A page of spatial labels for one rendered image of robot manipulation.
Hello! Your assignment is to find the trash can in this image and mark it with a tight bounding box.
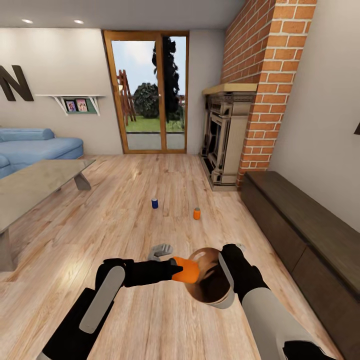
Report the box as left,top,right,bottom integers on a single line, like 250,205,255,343
184,247,236,310

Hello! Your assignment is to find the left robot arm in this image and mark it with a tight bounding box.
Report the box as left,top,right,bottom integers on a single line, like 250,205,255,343
36,243,183,360

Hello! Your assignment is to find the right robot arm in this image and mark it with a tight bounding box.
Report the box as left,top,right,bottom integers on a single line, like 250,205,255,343
218,243,336,360

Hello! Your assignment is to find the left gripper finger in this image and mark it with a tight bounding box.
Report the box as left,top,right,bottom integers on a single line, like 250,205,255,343
171,265,183,275

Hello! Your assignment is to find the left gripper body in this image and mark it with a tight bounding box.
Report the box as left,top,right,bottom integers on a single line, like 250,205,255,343
141,260,172,286

